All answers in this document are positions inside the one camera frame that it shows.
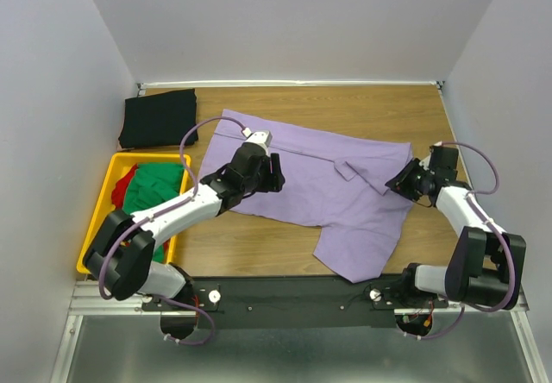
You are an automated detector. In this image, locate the purple t shirt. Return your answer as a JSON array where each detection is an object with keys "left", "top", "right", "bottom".
[{"left": 199, "top": 110, "right": 412, "bottom": 283}]

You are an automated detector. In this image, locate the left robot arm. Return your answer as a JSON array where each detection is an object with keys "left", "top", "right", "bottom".
[{"left": 83, "top": 141, "right": 285, "bottom": 310}]

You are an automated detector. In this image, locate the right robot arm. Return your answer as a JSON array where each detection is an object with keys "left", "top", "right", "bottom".
[{"left": 386, "top": 157, "right": 526, "bottom": 312}]

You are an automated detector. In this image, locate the green t shirt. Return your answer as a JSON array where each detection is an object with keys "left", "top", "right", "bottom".
[{"left": 121, "top": 162, "right": 186, "bottom": 263}]

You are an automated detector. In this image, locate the folded black t shirt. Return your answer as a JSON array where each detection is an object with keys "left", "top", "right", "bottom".
[{"left": 118, "top": 89, "right": 197, "bottom": 149}]

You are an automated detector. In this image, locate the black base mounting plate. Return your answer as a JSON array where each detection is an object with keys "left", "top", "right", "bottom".
[{"left": 141, "top": 273, "right": 449, "bottom": 339}]

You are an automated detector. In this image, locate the yellow plastic bin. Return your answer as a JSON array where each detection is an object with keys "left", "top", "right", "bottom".
[{"left": 76, "top": 152, "right": 192, "bottom": 278}]

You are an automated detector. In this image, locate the red t shirt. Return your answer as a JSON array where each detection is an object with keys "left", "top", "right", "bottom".
[{"left": 110, "top": 172, "right": 134, "bottom": 209}]

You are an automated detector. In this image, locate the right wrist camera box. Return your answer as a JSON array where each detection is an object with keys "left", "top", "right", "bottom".
[{"left": 429, "top": 145, "right": 459, "bottom": 172}]

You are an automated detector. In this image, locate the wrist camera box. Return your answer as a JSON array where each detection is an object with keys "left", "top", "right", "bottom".
[
  {"left": 241, "top": 128, "right": 273, "bottom": 148},
  {"left": 429, "top": 145, "right": 459, "bottom": 172}
]

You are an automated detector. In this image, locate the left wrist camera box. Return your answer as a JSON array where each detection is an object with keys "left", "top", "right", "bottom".
[{"left": 241, "top": 128, "right": 273, "bottom": 148}]

